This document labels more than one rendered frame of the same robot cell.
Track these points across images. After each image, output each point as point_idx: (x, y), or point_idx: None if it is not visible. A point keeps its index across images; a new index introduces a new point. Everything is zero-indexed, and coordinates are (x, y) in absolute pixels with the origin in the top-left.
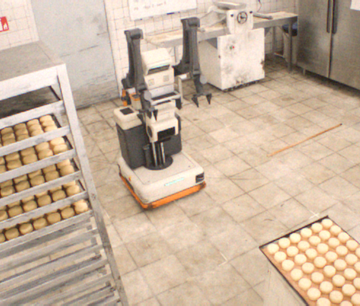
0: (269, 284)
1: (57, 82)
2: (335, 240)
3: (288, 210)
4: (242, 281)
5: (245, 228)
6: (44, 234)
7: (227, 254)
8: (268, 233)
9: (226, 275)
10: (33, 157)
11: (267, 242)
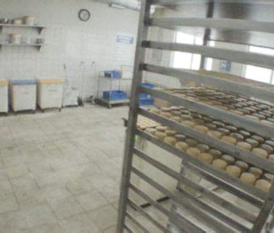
0: (146, 152)
1: None
2: (140, 118)
3: (20, 184)
4: (79, 216)
5: (27, 206)
6: (159, 223)
7: (51, 219)
8: (37, 197)
9: (72, 222)
10: (221, 73)
11: None
